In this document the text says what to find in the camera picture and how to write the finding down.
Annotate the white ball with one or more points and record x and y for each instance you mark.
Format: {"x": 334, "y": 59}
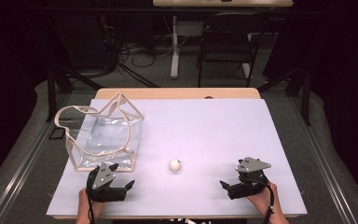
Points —
{"x": 174, "y": 165}

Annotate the black chair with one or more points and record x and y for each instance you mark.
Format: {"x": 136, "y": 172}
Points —
{"x": 227, "y": 43}

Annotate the person's left hand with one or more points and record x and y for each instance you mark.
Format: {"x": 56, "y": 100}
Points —
{"x": 85, "y": 203}

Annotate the small black frame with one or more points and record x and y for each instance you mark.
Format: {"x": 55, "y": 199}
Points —
{"x": 57, "y": 133}

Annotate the person's dark patterned clothing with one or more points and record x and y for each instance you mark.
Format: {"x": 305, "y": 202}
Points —
{"x": 183, "y": 221}

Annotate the black metal stand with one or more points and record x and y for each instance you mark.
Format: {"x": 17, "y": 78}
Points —
{"x": 52, "y": 93}
{"x": 306, "y": 96}

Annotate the person's right hand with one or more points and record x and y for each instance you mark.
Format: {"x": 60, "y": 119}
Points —
{"x": 265, "y": 202}

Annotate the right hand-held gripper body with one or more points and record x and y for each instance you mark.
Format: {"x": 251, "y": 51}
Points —
{"x": 251, "y": 183}

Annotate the desk with white legs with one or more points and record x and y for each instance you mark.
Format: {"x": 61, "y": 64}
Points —
{"x": 175, "y": 46}

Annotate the white table mat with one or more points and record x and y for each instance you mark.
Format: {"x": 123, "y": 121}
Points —
{"x": 199, "y": 133}

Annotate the metal floor rail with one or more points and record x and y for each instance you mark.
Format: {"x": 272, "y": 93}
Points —
{"x": 326, "y": 174}
{"x": 21, "y": 177}

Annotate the clear bag with beige trim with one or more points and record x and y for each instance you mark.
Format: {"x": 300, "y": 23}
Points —
{"x": 105, "y": 137}

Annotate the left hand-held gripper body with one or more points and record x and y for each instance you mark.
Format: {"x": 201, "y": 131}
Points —
{"x": 103, "y": 180}

